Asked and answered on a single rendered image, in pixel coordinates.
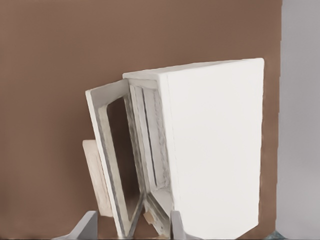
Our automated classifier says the pale oven door handle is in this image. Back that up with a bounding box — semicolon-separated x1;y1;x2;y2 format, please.
81;139;113;218

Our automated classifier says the white oven door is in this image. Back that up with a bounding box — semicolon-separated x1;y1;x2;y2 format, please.
85;78;146;239

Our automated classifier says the white oven body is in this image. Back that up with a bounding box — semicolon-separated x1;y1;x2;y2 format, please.
122;57;265;239

